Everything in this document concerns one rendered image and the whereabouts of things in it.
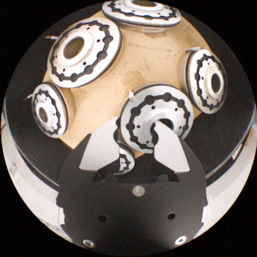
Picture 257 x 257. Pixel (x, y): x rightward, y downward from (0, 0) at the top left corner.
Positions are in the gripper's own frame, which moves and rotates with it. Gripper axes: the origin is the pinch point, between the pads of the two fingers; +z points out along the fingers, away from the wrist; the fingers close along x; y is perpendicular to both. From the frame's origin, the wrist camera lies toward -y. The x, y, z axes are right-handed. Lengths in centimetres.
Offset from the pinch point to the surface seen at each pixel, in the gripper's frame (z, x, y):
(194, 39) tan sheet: 1.9, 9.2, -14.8
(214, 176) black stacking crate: -3.6, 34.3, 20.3
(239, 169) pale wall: -13, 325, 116
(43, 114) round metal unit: -1.0, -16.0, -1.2
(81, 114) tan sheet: 1.8, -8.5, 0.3
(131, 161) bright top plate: -0.8, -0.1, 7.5
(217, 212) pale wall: -94, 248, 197
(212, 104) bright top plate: -0.9, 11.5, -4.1
